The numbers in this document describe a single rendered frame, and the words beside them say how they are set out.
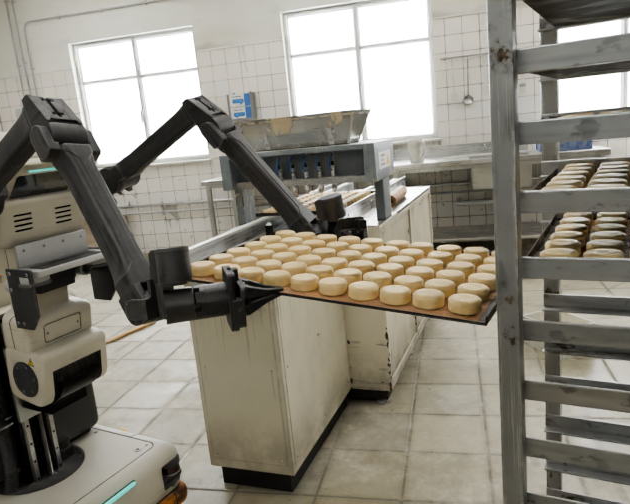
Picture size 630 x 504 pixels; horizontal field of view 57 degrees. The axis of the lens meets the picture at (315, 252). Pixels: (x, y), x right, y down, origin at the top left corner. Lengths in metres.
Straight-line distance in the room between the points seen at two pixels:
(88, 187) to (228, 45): 5.02
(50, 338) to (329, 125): 1.39
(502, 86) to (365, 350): 1.97
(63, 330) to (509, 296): 1.31
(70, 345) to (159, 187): 4.75
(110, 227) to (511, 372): 0.70
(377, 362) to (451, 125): 3.40
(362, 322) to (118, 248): 1.67
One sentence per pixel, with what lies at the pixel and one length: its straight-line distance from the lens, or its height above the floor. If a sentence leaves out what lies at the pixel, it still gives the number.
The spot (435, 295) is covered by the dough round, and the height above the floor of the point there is 0.99.
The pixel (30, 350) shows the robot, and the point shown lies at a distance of 1.76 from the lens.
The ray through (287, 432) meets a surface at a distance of 2.09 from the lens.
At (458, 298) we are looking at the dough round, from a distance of 0.93.
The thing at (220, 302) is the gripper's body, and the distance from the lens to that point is 0.98.
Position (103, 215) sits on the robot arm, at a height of 1.15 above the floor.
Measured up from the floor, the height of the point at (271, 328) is 0.63.
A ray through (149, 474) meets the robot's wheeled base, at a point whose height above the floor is 0.24.
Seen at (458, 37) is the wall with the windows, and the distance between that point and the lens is 5.69.
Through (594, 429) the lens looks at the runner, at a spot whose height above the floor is 0.60.
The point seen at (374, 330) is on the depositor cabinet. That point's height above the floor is 0.37.
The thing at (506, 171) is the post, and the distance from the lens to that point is 0.79.
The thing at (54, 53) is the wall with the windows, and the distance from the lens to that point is 7.00.
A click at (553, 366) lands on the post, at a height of 0.73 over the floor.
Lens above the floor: 1.27
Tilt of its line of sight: 12 degrees down
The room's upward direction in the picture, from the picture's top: 6 degrees counter-clockwise
